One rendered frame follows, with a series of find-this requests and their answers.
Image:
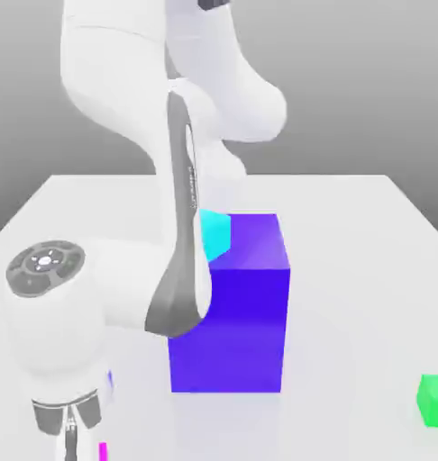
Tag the large blue box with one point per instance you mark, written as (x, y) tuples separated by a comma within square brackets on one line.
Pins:
[(240, 324)]

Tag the small magenta cube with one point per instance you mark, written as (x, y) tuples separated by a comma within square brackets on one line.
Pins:
[(103, 452)]

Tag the small green cube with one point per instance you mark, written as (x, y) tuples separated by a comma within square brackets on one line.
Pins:
[(435, 399)]

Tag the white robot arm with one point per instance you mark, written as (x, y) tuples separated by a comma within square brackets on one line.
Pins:
[(107, 108)]

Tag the small cyan cube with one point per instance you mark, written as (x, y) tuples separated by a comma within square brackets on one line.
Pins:
[(215, 230)]

